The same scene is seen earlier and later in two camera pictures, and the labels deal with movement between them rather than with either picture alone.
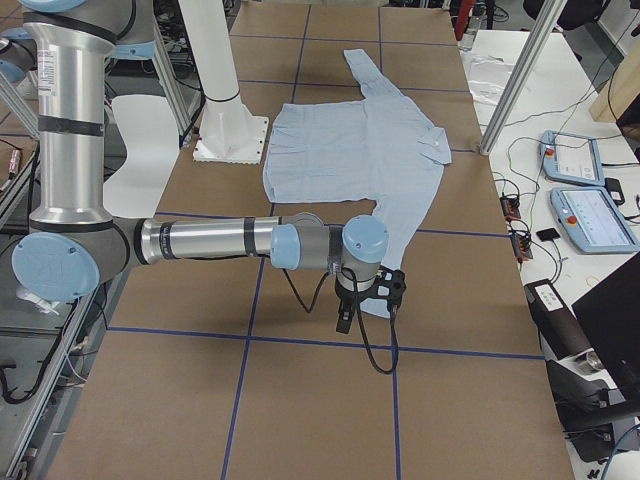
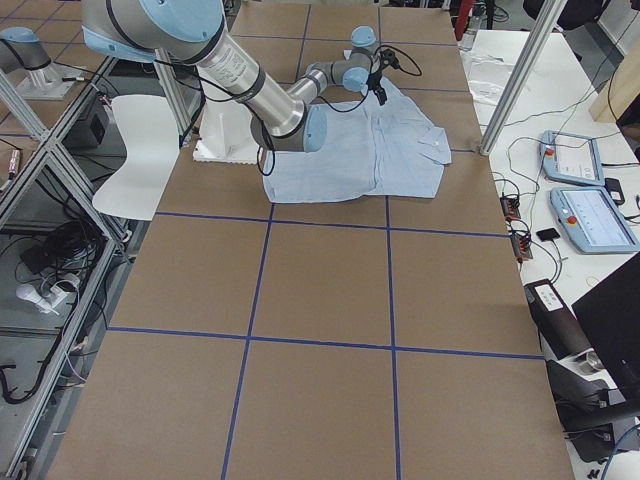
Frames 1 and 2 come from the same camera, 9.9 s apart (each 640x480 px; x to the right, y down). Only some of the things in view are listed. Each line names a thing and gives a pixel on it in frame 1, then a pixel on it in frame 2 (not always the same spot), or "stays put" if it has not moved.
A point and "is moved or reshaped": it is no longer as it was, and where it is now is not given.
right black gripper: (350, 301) → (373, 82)
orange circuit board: (511, 207) stays put
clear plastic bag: (486, 77) stays put
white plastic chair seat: (149, 127) stays put
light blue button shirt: (379, 149) is moved or reshaped
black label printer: (561, 333) stays put
